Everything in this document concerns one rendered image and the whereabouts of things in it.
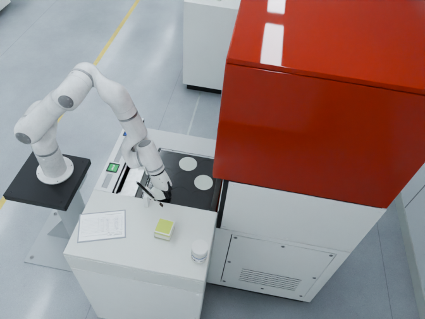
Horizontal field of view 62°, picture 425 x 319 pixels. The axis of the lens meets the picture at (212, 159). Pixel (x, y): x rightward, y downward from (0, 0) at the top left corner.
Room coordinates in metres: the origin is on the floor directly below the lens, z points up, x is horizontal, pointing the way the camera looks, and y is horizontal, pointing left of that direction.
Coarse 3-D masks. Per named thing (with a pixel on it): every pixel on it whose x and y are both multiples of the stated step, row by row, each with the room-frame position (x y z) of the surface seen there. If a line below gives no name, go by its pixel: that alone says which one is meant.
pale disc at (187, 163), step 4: (180, 160) 1.27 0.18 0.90; (184, 160) 1.28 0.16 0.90; (188, 160) 1.28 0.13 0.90; (192, 160) 1.28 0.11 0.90; (180, 164) 1.25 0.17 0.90; (184, 164) 1.25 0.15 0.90; (188, 164) 1.25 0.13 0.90; (192, 164) 1.26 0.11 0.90; (196, 164) 1.26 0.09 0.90; (184, 168) 1.22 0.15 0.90; (188, 168) 1.22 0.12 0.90; (192, 168) 1.22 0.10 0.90
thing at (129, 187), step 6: (138, 168) 1.20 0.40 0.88; (132, 174) 1.15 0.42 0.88; (138, 174) 1.16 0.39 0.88; (126, 180) 1.11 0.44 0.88; (132, 180) 1.11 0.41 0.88; (138, 180) 1.11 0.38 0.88; (126, 186) 1.07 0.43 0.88; (132, 186) 1.07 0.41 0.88; (138, 186) 1.08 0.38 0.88; (126, 192) 1.03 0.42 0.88; (132, 192) 1.03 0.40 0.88
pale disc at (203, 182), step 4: (200, 176) 1.18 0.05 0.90; (204, 176) 1.18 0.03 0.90; (208, 176) 1.18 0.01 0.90; (196, 180) 1.14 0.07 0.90; (200, 180) 1.15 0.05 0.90; (204, 180) 1.15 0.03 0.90; (208, 180) 1.15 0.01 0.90; (196, 184) 1.12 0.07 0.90; (200, 184) 1.12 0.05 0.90; (204, 184) 1.13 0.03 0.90; (208, 184) 1.13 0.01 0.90; (200, 188) 1.10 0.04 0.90; (204, 188) 1.10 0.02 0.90; (208, 188) 1.10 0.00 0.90
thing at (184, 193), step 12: (168, 156) 1.29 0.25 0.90; (180, 156) 1.30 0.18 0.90; (192, 156) 1.31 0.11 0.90; (168, 168) 1.20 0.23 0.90; (180, 168) 1.21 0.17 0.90; (204, 168) 1.23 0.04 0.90; (180, 180) 1.13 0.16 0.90; (192, 180) 1.14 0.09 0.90; (180, 192) 1.05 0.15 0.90; (192, 192) 1.06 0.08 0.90; (204, 192) 1.07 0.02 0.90; (180, 204) 0.98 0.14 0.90; (192, 204) 0.99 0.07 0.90; (204, 204) 1.00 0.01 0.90
